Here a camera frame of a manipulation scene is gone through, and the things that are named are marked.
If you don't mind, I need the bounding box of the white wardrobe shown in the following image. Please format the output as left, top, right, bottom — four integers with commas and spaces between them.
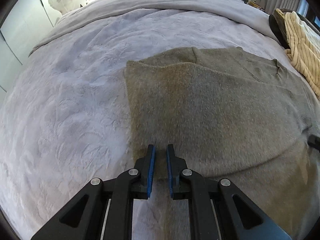
1, 0, 86, 101

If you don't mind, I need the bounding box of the cream striped blanket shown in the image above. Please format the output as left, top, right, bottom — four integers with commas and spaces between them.
272, 8, 319, 97

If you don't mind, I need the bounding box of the olive knit sweater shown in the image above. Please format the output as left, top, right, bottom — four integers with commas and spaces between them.
124, 47, 319, 239

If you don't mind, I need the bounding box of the lavender embossed bedspread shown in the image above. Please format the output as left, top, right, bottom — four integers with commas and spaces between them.
0, 0, 320, 240

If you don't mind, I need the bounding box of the dark round cushion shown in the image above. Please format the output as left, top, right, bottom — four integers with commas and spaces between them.
268, 15, 290, 49

